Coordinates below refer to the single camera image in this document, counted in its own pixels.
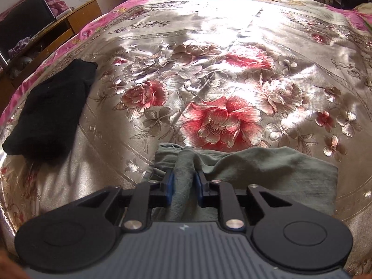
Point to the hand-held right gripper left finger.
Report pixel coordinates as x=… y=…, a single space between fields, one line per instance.
x=170 y=186

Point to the grey-green pants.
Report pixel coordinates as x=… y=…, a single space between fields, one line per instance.
x=261 y=174

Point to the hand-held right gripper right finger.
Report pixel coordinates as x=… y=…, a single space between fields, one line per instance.
x=200 y=188

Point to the black garment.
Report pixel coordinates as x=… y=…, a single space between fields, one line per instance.
x=52 y=116

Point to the black screen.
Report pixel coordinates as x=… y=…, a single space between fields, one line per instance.
x=23 y=26

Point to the wooden desk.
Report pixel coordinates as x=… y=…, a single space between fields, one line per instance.
x=72 y=20

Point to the floral satin bedspread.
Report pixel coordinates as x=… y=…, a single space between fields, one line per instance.
x=221 y=78

